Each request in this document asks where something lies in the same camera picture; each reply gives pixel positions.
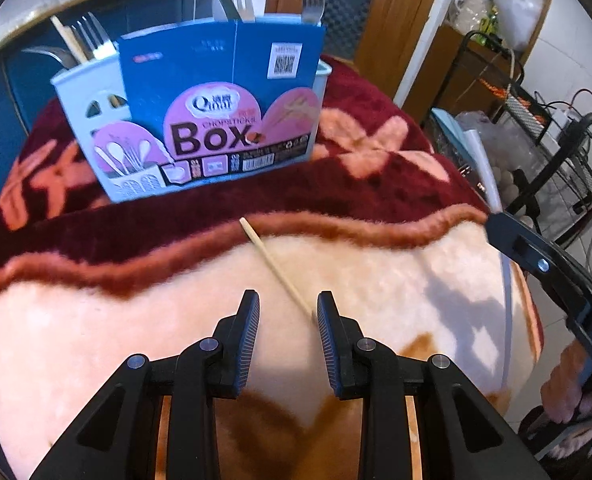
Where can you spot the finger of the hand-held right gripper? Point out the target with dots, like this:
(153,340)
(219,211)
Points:
(520,242)

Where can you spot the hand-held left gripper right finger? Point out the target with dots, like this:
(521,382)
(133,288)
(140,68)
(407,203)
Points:
(330,350)

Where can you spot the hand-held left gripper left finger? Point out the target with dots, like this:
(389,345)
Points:
(246,350)

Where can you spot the wooden chopstick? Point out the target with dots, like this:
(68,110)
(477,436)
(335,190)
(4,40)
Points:
(71,42)
(276,270)

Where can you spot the light blue utensil holder box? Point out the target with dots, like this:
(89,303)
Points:
(196,75)

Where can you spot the metal table knife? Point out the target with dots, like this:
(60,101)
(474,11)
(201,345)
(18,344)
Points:
(221,12)

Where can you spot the metal spoon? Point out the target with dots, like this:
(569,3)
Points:
(51,55)

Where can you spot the person's right hand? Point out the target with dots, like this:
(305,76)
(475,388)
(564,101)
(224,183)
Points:
(568,385)

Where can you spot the pile of eggs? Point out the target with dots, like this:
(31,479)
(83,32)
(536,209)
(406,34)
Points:
(513,190)

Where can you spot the red and pink printed blanket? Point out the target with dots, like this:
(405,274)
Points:
(326,260)

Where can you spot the white power strip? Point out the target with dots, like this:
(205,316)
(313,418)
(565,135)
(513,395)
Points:
(560,120)

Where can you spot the orange net bag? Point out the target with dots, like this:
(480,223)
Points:
(515,102)

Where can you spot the wooden shelf unit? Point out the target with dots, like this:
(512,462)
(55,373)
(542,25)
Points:
(450,75)

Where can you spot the filled clear plastic bag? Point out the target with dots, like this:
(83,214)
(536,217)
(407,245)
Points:
(468,10)

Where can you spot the white plastic bag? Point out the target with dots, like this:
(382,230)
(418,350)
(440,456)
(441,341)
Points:
(515,0)

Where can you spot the wooden door with glass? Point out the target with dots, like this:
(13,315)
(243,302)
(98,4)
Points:
(405,25)

